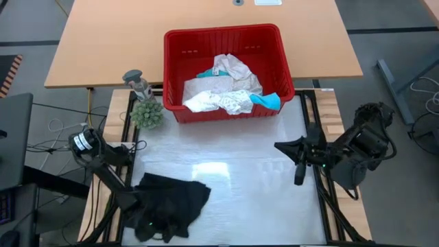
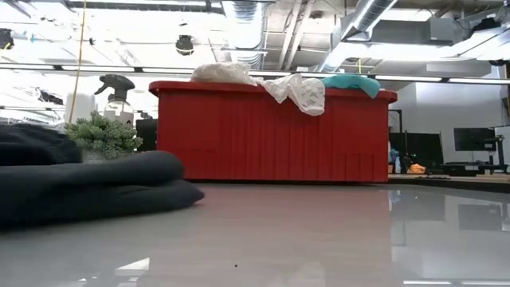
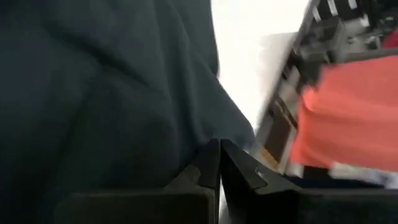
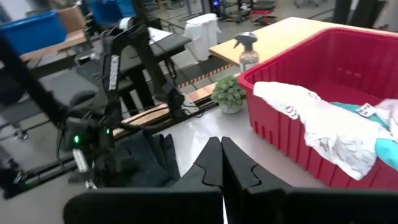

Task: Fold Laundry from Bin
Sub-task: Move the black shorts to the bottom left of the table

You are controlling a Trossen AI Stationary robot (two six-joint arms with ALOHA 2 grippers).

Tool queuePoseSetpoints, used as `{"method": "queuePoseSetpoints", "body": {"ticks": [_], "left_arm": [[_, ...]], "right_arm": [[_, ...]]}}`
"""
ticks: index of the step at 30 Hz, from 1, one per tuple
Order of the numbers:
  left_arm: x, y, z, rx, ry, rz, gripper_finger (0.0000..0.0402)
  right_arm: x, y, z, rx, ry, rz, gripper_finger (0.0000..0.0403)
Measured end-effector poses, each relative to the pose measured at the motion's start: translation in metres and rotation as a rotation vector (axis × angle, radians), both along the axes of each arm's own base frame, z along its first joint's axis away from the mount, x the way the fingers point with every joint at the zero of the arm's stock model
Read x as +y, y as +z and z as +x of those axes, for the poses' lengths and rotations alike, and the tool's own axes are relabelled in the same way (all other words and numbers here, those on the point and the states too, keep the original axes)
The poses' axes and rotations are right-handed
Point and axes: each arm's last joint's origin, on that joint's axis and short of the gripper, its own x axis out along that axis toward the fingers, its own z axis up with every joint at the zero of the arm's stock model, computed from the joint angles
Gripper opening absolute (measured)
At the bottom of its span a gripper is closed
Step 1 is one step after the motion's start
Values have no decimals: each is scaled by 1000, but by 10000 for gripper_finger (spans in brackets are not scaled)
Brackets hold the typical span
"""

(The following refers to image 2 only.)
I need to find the white lace garment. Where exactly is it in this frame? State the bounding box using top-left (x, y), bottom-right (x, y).
top-left (257, 73), bottom-right (327, 117)

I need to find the black ceiling dome camera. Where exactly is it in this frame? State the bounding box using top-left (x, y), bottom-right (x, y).
top-left (175, 34), bottom-right (195, 57)

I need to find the dark screen panel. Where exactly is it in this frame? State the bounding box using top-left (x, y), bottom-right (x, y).
top-left (385, 131), bottom-right (445, 172)

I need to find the teal garment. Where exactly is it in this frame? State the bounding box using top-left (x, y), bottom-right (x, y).
top-left (320, 73), bottom-right (382, 100)

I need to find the artificial green potted plant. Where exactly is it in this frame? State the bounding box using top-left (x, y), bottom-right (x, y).
top-left (64, 110), bottom-right (144, 163)

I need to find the clear spray bottle grey trigger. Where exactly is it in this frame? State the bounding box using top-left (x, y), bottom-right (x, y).
top-left (93, 73), bottom-right (137, 127)

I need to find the black computer monitor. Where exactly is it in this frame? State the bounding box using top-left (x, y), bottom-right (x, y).
top-left (453, 127), bottom-right (497, 152)

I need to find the silver ventilation duct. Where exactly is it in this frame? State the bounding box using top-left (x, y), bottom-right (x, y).
top-left (317, 0), bottom-right (399, 73)

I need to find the red plastic laundry bin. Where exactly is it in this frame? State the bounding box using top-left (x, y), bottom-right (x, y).
top-left (148, 80), bottom-right (398, 184)

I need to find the light wooden desk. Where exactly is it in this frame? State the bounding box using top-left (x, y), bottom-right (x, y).
top-left (388, 173), bottom-right (510, 187)

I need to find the white paper roll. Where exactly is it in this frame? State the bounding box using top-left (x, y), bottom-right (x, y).
top-left (64, 92), bottom-right (97, 125)

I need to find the white plain garment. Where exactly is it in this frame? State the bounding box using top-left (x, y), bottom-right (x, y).
top-left (190, 61), bottom-right (262, 87)

